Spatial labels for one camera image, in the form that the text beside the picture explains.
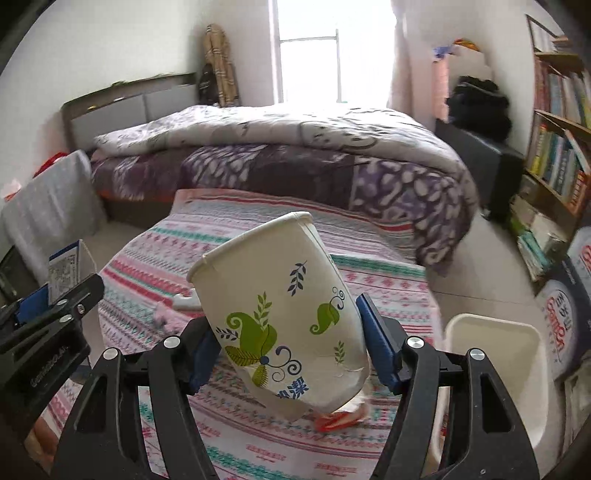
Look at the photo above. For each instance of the row of shelved books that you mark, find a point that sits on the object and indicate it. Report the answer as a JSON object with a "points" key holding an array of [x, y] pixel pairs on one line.
{"points": [[563, 152]]}

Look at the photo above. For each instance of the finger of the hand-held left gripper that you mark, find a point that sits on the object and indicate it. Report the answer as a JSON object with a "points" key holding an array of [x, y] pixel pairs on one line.
{"points": [[69, 304]]}

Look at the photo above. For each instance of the pale curtain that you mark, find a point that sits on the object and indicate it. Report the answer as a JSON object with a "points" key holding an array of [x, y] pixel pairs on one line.
{"points": [[411, 60]]}

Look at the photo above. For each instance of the wooden bookshelf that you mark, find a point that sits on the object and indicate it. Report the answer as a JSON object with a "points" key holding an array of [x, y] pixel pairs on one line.
{"points": [[542, 117]]}

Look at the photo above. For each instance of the grey checked cloth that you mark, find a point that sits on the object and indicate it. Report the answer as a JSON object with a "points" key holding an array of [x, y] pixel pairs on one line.
{"points": [[51, 207]]}

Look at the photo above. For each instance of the red wrapper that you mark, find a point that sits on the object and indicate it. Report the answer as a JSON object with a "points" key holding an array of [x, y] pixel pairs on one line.
{"points": [[339, 420]]}

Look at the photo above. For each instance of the stack of books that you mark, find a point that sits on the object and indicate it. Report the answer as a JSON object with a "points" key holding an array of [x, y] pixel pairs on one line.
{"points": [[535, 235]]}

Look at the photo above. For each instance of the small white scrap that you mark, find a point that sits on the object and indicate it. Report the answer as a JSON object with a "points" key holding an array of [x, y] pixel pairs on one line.
{"points": [[184, 302]]}

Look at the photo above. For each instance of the striped patterned tablecloth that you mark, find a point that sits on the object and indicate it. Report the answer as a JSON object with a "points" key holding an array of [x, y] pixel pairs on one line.
{"points": [[152, 258]]}

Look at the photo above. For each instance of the pink box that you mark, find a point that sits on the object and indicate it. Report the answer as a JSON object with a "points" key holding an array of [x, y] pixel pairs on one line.
{"points": [[440, 87]]}

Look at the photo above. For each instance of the black cabinet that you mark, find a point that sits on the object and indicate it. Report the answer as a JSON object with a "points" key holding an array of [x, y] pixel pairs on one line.
{"points": [[489, 170]]}

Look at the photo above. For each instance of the plaid coat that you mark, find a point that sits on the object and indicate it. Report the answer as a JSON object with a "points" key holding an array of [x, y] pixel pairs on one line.
{"points": [[220, 64]]}

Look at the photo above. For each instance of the red cloth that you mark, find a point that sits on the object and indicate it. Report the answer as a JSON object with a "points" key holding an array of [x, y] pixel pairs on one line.
{"points": [[48, 164]]}

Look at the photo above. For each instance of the black hanging bag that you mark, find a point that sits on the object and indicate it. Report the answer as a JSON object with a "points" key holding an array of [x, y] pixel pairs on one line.
{"points": [[206, 85]]}

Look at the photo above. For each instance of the black clothing pile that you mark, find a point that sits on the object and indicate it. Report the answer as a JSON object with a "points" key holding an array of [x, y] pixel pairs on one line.
{"points": [[480, 104]]}

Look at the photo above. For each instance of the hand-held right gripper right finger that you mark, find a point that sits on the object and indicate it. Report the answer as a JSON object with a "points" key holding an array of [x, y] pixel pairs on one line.
{"points": [[377, 341]]}

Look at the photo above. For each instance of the window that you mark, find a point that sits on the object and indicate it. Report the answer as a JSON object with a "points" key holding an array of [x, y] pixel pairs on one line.
{"points": [[314, 50]]}

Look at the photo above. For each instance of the blue white printed carton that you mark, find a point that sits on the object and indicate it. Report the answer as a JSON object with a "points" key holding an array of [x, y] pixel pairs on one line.
{"points": [[565, 304]]}

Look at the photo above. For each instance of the bed with purple bedding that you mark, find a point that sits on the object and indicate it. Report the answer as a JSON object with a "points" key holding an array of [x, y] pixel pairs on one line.
{"points": [[258, 175]]}

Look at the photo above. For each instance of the white grey printed quilt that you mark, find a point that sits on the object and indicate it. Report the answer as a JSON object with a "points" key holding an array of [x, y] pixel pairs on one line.
{"points": [[277, 124]]}

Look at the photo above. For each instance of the white plastic bin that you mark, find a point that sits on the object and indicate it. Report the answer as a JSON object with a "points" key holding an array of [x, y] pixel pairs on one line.
{"points": [[498, 369]]}

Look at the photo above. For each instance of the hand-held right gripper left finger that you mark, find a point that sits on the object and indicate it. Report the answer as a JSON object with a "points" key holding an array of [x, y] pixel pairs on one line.
{"points": [[204, 357]]}

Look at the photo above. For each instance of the grey bed headboard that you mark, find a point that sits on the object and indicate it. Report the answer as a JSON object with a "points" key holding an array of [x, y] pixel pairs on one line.
{"points": [[124, 106]]}

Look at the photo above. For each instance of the small blue white carton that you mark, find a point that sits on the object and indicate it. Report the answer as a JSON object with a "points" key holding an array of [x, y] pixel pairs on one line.
{"points": [[64, 270]]}

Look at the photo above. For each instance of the leaf print paper cup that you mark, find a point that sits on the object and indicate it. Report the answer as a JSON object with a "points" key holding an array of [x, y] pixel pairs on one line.
{"points": [[286, 318]]}

